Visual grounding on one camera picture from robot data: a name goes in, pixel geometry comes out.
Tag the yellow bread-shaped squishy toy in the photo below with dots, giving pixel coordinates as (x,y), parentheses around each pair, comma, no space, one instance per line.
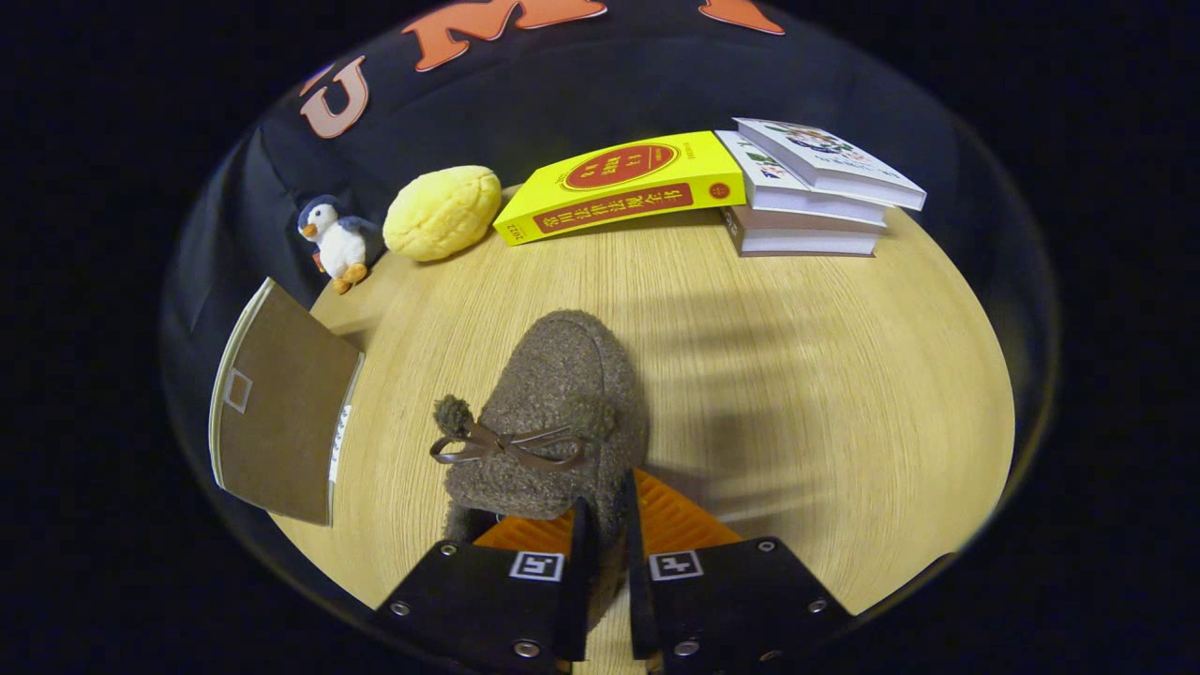
(441,211)

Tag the penguin plush toy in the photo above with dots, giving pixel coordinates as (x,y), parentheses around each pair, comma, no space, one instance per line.
(337,244)

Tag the brown fuzzy shoe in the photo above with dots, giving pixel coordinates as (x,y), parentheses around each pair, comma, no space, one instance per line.
(562,375)

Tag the thick yellow book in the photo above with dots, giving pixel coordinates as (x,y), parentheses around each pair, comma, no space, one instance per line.
(619,187)

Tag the brown fabric storage box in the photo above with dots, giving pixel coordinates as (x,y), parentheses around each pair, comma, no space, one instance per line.
(281,412)

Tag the white illustrated book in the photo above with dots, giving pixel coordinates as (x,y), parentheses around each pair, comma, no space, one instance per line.
(825,159)

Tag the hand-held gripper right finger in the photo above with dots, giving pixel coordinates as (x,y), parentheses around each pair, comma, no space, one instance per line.
(639,600)

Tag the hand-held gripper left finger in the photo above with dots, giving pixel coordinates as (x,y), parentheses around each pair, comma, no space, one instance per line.
(574,600)

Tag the brown cover book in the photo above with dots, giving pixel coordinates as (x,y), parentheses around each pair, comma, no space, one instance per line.
(806,242)

